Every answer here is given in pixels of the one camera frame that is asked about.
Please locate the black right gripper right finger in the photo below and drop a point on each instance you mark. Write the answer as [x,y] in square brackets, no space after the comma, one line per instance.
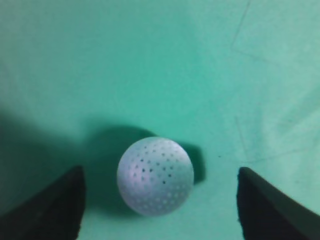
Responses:
[266,213]

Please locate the white golf ball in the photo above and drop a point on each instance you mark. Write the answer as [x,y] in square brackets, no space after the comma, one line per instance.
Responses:
[155,176]

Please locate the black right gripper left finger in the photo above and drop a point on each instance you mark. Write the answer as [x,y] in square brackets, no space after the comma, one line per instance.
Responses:
[54,213]

